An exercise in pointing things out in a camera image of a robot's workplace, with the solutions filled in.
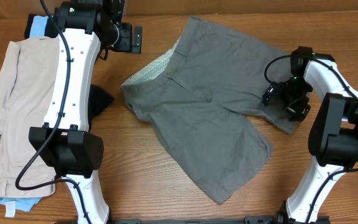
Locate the grey shorts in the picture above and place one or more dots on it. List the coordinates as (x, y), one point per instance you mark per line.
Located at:
(198, 96)

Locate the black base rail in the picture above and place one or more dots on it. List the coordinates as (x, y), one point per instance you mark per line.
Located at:
(194, 221)

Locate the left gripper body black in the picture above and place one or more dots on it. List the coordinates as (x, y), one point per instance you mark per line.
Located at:
(123, 43)

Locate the beige shorts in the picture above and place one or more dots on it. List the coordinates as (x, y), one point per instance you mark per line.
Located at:
(27, 80)

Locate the black garment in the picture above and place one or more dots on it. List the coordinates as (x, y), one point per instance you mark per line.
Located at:
(99, 99)

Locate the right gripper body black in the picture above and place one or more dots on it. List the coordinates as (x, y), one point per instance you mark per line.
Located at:
(293, 94)

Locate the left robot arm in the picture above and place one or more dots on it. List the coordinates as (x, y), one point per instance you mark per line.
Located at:
(64, 142)

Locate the light blue garment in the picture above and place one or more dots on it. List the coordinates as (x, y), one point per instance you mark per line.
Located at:
(35, 28)

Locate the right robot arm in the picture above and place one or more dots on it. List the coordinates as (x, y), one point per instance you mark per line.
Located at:
(333, 139)

